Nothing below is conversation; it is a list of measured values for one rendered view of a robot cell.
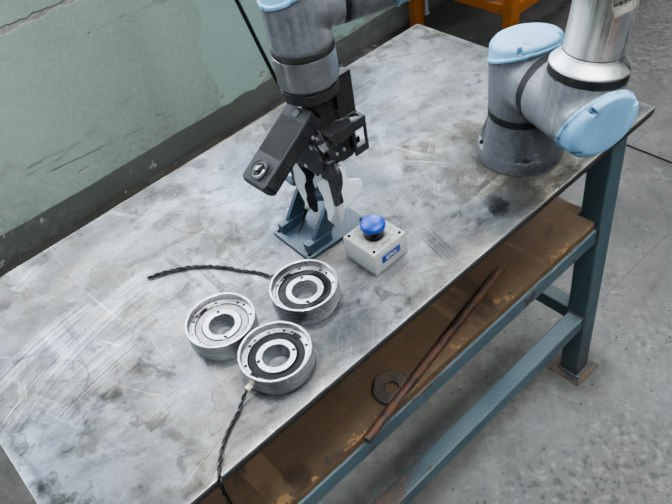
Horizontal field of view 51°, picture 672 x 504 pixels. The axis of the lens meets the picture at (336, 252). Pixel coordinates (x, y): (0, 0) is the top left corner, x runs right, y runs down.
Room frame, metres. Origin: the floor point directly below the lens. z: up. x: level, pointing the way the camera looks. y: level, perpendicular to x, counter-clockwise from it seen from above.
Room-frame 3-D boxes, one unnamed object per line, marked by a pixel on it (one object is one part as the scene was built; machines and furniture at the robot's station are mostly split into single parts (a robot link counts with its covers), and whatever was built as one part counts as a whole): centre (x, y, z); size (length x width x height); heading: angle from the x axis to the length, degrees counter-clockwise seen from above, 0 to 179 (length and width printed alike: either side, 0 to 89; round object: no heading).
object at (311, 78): (0.75, -0.01, 1.18); 0.08 x 0.08 x 0.05
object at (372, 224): (0.80, -0.06, 0.85); 0.04 x 0.04 x 0.05
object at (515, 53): (0.98, -0.36, 0.97); 0.13 x 0.12 x 0.14; 16
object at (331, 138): (0.75, -0.01, 1.10); 0.09 x 0.08 x 0.12; 124
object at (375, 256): (0.80, -0.07, 0.82); 0.08 x 0.07 x 0.05; 124
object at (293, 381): (0.62, 0.11, 0.82); 0.10 x 0.10 x 0.04
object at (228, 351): (0.69, 0.19, 0.82); 0.10 x 0.10 x 0.04
